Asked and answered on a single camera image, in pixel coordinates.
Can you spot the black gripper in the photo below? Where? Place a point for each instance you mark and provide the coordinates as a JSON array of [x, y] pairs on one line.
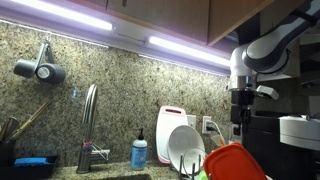
[[240, 109]]

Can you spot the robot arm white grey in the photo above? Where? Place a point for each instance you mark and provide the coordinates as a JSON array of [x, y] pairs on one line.
[[266, 55]]

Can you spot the right under-cabinet light bar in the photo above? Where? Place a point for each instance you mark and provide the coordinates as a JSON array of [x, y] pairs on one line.
[[188, 51]]

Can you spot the under-cabinet light bar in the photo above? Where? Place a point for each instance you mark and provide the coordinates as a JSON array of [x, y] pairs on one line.
[[66, 13], [188, 51]]

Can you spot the wooden upper cabinet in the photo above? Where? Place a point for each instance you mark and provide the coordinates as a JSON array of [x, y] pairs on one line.
[[199, 21]]

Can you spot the left under-cabinet light bar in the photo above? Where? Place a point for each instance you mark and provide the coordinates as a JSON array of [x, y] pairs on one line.
[[66, 13]]

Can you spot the white ceramic plate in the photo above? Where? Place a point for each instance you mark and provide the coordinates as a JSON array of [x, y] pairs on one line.
[[181, 139]]

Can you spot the white pink cutting board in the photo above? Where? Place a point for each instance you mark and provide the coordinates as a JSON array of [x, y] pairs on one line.
[[169, 118]]

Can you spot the clear glass bowl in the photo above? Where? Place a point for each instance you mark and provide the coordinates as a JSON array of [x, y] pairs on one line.
[[193, 161]]

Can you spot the green plastic container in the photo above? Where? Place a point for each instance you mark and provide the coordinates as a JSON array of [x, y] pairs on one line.
[[202, 175]]

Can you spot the metal dish drying rack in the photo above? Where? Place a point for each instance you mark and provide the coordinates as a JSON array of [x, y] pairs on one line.
[[177, 163]]

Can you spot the blue soap dispenser bottle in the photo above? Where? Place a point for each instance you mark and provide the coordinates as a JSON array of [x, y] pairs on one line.
[[139, 152]]

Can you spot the stainless steel faucet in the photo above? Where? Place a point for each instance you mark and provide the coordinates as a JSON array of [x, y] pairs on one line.
[[90, 152]]

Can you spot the wooden chopsticks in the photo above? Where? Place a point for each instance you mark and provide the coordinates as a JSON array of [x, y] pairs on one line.
[[24, 126]]

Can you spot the blue sponge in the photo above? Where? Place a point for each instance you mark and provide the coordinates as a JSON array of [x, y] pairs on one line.
[[31, 161]]

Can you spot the black sponge tray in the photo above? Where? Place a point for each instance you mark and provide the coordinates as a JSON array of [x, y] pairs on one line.
[[31, 172]]

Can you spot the black utensil holder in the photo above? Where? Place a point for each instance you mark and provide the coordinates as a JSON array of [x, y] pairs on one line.
[[6, 153]]

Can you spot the white wall outlet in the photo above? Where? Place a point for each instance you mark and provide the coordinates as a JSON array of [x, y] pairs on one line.
[[206, 120]]

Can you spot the white light switch plate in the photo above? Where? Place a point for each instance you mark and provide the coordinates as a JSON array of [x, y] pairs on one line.
[[191, 120]]

